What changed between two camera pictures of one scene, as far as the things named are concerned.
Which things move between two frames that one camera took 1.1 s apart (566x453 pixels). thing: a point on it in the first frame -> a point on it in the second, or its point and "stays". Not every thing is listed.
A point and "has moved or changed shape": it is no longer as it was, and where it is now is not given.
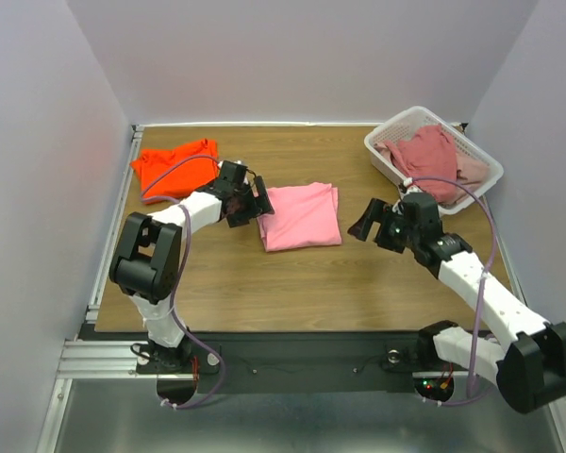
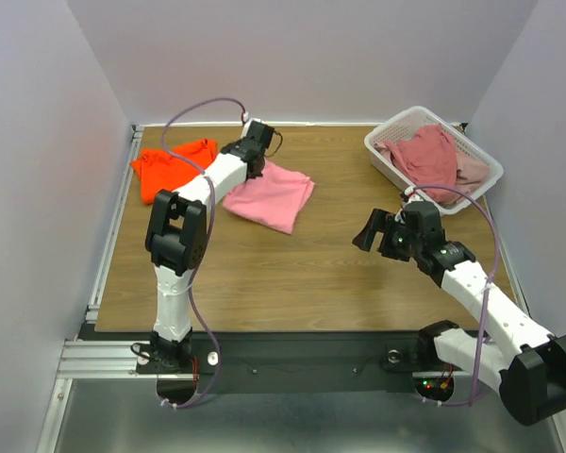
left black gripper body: (244, 209) -> (262, 166)
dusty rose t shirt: (428, 154) stays
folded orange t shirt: (149, 162) stays
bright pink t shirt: (306, 215) has moved or changed shape
